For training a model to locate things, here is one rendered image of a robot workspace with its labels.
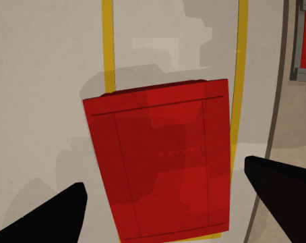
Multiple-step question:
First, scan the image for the red toy car hood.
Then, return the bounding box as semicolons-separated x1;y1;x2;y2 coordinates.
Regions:
83;79;231;243

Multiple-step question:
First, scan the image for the yellow rectangular frame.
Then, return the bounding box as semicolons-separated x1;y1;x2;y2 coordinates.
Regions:
101;0;249;242

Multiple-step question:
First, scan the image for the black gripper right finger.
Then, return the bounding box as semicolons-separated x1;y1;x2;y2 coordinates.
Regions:
244;156;306;243

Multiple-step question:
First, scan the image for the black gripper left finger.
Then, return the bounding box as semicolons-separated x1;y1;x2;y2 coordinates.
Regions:
0;183;88;243

